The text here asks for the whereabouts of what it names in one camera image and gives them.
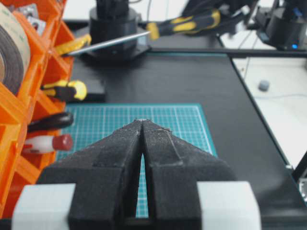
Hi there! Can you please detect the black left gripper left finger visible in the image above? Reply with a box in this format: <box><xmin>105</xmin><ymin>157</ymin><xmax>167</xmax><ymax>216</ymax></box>
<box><xmin>37</xmin><ymin>120</ymin><xmax>142</xmax><ymax>230</ymax></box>

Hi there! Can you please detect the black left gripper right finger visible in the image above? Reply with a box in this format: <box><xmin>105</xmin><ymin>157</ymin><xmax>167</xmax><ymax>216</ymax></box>
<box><xmin>142</xmin><ymin>120</ymin><xmax>237</xmax><ymax>230</ymax></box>

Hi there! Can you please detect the long yellow black screwdriver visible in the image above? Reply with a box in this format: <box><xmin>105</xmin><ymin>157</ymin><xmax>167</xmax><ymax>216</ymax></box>
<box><xmin>64</xmin><ymin>9</ymin><xmax>221</xmax><ymax>56</ymax></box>

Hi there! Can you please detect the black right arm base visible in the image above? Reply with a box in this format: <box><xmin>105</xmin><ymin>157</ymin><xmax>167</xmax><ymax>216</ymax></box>
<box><xmin>87</xmin><ymin>0</ymin><xmax>150</xmax><ymax>62</ymax></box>

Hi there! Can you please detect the short yellow black screwdriver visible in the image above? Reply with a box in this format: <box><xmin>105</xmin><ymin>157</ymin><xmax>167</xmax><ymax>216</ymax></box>
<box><xmin>41</xmin><ymin>80</ymin><xmax>87</xmax><ymax>102</ymax></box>

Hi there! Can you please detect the orange container rack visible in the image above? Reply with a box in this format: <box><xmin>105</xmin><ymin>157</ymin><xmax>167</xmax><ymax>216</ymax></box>
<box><xmin>0</xmin><ymin>0</ymin><xmax>74</xmax><ymax>219</ymax></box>

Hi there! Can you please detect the green cutting mat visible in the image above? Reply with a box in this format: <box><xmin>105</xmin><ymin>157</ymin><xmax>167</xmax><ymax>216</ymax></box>
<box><xmin>56</xmin><ymin>103</ymin><xmax>218</xmax><ymax>219</ymax></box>

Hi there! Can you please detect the grey round knob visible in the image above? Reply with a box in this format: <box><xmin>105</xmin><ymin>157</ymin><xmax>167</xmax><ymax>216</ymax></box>
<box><xmin>258</xmin><ymin>80</ymin><xmax>270</xmax><ymax>92</ymax></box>

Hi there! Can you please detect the yellow utility knife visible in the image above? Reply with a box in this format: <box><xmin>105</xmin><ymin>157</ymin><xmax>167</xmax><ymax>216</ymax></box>
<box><xmin>55</xmin><ymin>34</ymin><xmax>92</xmax><ymax>55</ymax></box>

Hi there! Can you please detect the beige double-sided tape roll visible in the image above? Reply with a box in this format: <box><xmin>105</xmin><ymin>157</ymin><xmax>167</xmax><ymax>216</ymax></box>
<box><xmin>0</xmin><ymin>4</ymin><xmax>31</xmax><ymax>95</ymax></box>

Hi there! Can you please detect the aluminium corner brackets pile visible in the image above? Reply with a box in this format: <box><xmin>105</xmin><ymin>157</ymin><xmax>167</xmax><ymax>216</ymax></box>
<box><xmin>15</xmin><ymin>3</ymin><xmax>46</xmax><ymax>36</ymax></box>

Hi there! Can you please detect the black handled tool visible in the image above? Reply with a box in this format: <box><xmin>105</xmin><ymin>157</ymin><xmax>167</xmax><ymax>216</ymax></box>
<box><xmin>27</xmin><ymin>112</ymin><xmax>74</xmax><ymax>132</ymax></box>

